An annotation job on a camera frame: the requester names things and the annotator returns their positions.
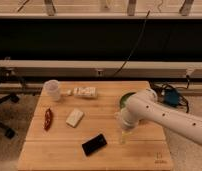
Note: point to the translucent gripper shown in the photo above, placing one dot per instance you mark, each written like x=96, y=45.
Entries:
x=123, y=136

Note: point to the white sponge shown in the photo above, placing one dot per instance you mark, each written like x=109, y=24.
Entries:
x=74, y=117

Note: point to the clear plastic cup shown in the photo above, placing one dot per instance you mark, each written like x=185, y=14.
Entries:
x=52, y=88

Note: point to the white lying bottle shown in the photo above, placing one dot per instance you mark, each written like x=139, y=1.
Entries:
x=82, y=92

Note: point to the black eraser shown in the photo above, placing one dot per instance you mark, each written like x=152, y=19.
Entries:
x=94, y=144

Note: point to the green bowl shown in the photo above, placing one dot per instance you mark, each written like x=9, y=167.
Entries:
x=124, y=99

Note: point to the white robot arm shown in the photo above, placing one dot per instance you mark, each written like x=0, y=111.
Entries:
x=143, y=104

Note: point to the blue power box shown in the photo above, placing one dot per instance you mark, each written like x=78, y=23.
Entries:
x=171, y=97

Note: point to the black office chair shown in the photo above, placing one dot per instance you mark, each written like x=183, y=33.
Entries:
x=13, y=97

